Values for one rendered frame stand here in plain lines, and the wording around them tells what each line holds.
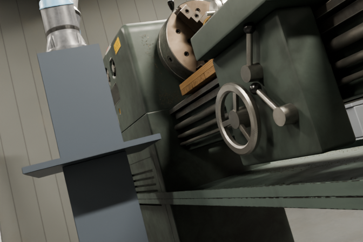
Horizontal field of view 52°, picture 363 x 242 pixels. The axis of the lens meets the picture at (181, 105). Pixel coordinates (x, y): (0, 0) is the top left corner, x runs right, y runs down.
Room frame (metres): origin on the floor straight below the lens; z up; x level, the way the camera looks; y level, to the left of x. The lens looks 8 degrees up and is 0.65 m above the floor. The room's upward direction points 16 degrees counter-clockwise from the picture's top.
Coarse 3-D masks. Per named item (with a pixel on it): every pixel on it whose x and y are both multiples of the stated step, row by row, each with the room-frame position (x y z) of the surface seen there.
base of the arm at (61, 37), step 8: (48, 32) 1.22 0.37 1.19; (56, 32) 1.21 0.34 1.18; (64, 32) 1.21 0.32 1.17; (72, 32) 1.22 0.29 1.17; (48, 40) 1.22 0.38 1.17; (56, 40) 1.20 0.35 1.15; (64, 40) 1.20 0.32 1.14; (72, 40) 1.21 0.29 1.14; (80, 40) 1.24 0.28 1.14; (48, 48) 1.21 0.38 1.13; (56, 48) 1.19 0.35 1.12; (64, 48) 1.19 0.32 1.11
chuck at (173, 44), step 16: (192, 0) 1.39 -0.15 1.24; (176, 16) 1.35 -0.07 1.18; (208, 16) 1.41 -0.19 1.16; (160, 32) 1.41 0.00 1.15; (176, 32) 1.35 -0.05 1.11; (192, 32) 1.37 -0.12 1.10; (160, 48) 1.41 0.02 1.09; (176, 48) 1.34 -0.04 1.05; (192, 48) 1.37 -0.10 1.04; (176, 64) 1.37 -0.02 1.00; (192, 64) 1.36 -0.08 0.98
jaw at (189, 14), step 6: (186, 6) 1.33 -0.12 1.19; (174, 12) 1.35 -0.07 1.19; (180, 12) 1.33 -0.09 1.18; (186, 12) 1.33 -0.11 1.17; (192, 12) 1.34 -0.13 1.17; (198, 12) 1.32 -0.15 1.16; (180, 18) 1.36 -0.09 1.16; (186, 18) 1.33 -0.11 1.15; (192, 18) 1.31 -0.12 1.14; (198, 18) 1.32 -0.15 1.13; (204, 18) 1.31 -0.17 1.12; (186, 24) 1.36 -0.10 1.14; (192, 24) 1.34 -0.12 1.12; (198, 24) 1.32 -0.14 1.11; (192, 30) 1.37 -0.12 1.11
